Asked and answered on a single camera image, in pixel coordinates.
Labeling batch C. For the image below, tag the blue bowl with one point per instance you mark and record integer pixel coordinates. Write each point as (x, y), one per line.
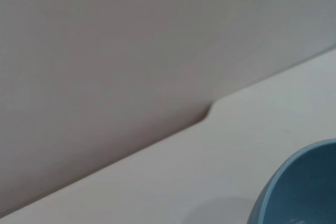
(302, 187)

